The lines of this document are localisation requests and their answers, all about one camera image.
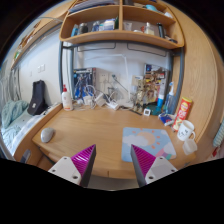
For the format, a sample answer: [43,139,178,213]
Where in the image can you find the black backpack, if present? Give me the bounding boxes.
[28,80,48,115]

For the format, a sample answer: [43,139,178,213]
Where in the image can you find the pastel cloud mouse pad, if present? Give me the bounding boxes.
[121,127,176,162]

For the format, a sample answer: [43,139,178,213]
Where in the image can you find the small white desk clock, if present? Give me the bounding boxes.
[143,108,151,116]

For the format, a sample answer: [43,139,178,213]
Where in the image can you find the teal bed blanket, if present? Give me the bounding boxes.
[1,100,29,129]

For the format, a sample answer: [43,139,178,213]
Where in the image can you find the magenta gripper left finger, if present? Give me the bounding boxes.
[49,145,96,187]

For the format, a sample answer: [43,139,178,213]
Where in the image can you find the white power strip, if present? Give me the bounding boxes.
[106,102,119,110]

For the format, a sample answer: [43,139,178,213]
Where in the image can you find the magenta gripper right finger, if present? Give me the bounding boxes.
[131,145,177,187]

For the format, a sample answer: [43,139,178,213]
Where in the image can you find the blue spray bottle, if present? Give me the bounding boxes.
[164,82,175,114]

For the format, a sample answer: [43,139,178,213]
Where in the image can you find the blue robot model box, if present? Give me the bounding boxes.
[73,67,96,99]

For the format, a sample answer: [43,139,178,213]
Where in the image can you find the grey computer mouse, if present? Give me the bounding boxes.
[41,127,54,143]

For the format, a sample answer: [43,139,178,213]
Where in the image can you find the clear plastic cup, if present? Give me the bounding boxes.
[183,139,197,155]

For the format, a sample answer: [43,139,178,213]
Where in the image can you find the wooden wall shelf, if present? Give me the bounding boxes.
[59,0,184,50]

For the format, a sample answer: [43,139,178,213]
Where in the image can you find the white desk lamp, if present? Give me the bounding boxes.
[85,54,132,107]

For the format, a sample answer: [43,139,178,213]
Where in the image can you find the white mug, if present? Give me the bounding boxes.
[177,120,195,141]

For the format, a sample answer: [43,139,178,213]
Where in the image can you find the white lotion pump bottle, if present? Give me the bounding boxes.
[62,85,73,111]

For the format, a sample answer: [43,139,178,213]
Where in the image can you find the red chips can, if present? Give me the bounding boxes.
[172,97,192,131]

